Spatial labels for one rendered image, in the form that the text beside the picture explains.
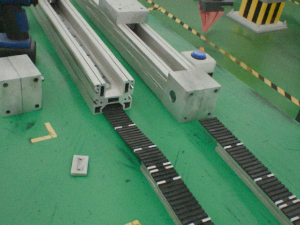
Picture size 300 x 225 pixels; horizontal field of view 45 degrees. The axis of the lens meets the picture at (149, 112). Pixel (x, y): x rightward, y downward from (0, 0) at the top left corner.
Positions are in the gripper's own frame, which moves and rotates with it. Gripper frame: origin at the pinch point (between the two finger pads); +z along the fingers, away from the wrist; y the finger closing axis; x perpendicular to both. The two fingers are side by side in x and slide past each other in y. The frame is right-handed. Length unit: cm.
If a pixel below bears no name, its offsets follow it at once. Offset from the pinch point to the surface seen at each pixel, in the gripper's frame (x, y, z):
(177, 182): 42, 30, 11
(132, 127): 21.6, 30.3, 13.0
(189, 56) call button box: 0.2, 3.2, 8.5
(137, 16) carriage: -19.4, 12.2, 3.6
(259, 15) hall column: -195, -218, 79
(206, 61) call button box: 3.4, -0.8, 8.5
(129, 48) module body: -9.3, 18.4, 9.5
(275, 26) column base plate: -187, -240, 89
